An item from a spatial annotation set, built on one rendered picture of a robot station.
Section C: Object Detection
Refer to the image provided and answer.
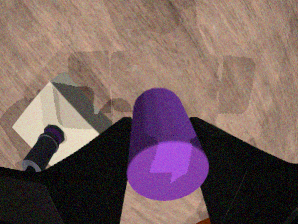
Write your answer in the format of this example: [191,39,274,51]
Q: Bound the purple cylinder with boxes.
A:
[126,88,209,201]

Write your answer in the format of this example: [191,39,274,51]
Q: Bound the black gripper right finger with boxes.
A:
[189,117,298,224]

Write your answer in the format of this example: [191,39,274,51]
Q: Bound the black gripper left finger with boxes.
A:
[0,117,132,224]

